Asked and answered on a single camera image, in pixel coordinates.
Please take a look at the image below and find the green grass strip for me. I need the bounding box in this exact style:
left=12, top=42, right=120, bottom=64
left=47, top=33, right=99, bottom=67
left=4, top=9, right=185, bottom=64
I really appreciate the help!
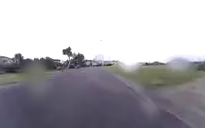
left=0, top=69, right=63, bottom=88

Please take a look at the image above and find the leaning tree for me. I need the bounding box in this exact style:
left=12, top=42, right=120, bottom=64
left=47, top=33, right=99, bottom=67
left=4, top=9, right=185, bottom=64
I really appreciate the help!
left=61, top=46, right=74, bottom=72

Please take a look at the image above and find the grass field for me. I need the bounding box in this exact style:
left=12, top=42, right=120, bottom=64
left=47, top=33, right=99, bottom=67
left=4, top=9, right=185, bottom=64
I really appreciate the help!
left=104, top=63, right=205, bottom=88

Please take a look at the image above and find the pale gravel strip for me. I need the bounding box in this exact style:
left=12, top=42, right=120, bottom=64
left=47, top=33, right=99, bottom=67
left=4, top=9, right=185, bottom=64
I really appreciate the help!
left=141, top=76, right=205, bottom=128

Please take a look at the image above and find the dark row of bushes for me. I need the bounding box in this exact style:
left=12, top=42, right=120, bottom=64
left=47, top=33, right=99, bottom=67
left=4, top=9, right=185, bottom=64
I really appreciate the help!
left=0, top=52, right=63, bottom=75

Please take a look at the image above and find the white building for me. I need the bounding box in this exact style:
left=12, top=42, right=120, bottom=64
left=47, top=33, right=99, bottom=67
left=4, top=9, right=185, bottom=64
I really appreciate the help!
left=93, top=53, right=105, bottom=67

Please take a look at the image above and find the dark grey asphalt road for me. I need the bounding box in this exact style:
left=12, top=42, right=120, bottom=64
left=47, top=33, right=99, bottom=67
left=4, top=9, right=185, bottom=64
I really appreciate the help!
left=0, top=66, right=191, bottom=128

